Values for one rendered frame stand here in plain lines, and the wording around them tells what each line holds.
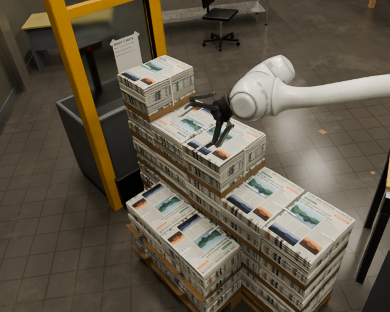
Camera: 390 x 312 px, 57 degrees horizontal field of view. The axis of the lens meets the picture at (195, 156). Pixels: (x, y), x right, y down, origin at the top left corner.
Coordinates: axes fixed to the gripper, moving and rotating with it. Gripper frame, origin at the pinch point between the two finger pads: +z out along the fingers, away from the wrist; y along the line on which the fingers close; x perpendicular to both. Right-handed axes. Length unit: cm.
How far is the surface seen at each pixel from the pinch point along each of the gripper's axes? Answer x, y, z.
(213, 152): -54, -7, 29
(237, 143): -65, -9, 21
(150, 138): -67, 22, 73
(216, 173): -49, -17, 31
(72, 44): -48, 93, 77
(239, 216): -53, -43, 35
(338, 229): -64, -70, -5
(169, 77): -69, 45, 40
